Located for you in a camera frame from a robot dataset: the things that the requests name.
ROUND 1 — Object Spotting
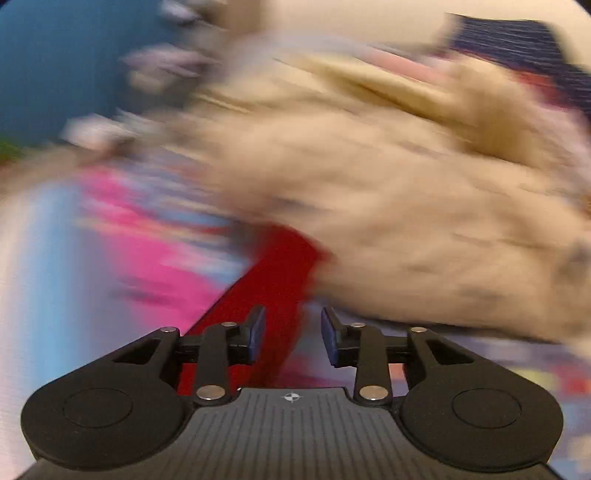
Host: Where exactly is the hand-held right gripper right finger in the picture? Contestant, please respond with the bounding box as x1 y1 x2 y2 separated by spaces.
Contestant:
321 306 481 408

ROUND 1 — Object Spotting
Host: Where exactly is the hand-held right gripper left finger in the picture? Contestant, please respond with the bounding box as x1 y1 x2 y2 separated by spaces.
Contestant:
112 305 267 408

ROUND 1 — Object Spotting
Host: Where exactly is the red knit sweater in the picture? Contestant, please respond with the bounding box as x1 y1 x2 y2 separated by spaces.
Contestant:
178 226 335 398

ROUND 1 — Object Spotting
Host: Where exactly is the floral striped fleece blanket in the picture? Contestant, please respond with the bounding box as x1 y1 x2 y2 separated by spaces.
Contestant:
0 152 591 467

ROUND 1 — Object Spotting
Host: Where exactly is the beige star-print garment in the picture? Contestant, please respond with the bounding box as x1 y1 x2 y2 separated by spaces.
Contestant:
175 34 591 344

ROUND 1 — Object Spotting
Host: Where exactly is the dark blue striped cloth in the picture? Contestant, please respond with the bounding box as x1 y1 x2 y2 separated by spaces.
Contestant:
434 13 591 121

